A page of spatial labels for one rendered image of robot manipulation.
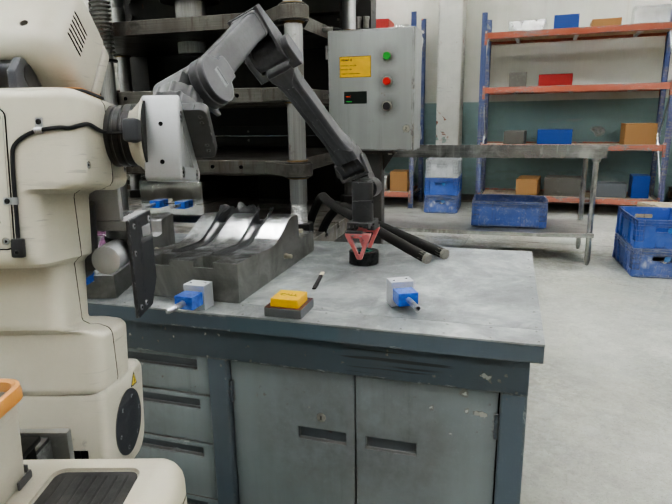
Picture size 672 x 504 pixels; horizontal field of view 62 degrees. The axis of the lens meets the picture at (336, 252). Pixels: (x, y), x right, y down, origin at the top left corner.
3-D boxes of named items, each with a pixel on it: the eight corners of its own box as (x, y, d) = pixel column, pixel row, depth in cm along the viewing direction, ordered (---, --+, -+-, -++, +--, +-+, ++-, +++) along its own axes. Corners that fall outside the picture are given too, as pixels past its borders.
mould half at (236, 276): (239, 303, 123) (235, 243, 119) (137, 294, 130) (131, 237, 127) (313, 250, 169) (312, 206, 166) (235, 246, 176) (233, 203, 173)
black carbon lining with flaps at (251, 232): (225, 264, 128) (223, 223, 126) (164, 260, 133) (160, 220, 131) (283, 233, 161) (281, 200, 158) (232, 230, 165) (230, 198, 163)
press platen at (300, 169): (316, 214, 189) (315, 161, 185) (12, 203, 226) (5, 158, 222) (372, 184, 267) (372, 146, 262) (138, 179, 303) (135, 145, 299)
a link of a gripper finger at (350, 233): (376, 256, 153) (375, 222, 151) (369, 262, 147) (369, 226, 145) (352, 255, 155) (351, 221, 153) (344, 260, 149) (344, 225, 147)
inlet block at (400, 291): (429, 320, 111) (430, 294, 110) (405, 322, 110) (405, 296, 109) (408, 299, 123) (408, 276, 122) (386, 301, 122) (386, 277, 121)
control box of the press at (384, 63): (406, 437, 213) (413, 23, 178) (330, 426, 222) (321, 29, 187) (416, 408, 234) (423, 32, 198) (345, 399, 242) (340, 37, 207)
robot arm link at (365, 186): (348, 178, 147) (369, 178, 146) (356, 176, 154) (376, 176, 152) (349, 204, 149) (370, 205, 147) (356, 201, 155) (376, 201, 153)
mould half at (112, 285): (116, 298, 128) (111, 251, 125) (1, 300, 128) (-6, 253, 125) (175, 247, 176) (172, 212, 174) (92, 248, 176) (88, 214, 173)
